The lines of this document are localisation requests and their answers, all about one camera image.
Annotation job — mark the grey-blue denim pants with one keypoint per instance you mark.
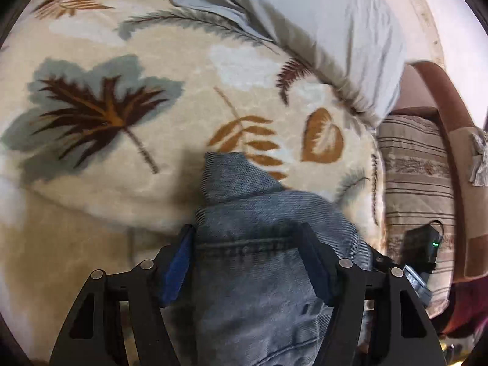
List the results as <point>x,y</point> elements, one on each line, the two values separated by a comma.
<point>250,301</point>

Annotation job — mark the cream leaf-print blanket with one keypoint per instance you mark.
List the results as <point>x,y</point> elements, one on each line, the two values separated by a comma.
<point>108,108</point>

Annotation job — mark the brown striped floral cushion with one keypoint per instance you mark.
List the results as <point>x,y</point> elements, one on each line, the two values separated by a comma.
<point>419,190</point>

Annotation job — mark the light grey pillow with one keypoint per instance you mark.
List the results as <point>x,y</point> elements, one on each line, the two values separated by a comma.
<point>356,45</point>

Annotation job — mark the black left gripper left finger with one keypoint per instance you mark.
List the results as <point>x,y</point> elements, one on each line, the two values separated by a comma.
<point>109,307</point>

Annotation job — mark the crumpled grey cloth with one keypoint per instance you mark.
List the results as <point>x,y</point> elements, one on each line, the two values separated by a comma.
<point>479,170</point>

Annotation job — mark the black power adapter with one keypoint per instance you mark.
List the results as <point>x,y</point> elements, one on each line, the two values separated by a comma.
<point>421,245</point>

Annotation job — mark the brown upholstered headboard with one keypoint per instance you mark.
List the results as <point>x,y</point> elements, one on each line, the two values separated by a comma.
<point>426,91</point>

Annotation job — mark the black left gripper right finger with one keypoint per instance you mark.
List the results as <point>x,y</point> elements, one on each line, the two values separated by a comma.
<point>377,317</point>

